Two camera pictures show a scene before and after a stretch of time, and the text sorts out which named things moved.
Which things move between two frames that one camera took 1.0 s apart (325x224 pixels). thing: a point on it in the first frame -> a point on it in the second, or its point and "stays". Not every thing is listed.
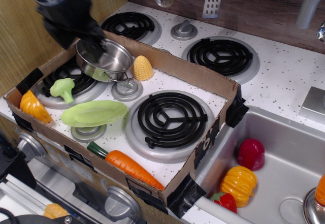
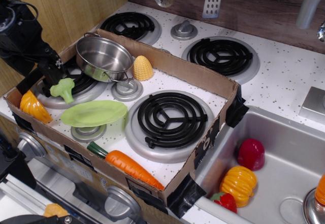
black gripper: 68,23 -> 22,46
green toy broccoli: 63,87 stays
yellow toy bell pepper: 239,182 stays
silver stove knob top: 184,31 stays
